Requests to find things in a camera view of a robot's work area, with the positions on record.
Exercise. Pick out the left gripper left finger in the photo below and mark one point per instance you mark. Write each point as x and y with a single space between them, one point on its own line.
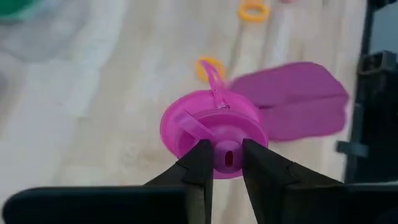
124 205

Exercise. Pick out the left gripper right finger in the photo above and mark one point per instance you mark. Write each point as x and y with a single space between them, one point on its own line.
311 202

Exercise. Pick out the pink plastic sports bottle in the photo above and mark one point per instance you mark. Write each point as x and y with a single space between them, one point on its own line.
199 102

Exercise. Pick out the dark green microfibre cloth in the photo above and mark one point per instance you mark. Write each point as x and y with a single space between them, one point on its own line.
15 6

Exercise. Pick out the magenta microfibre cloth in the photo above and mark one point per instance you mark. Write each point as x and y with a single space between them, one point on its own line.
295 102

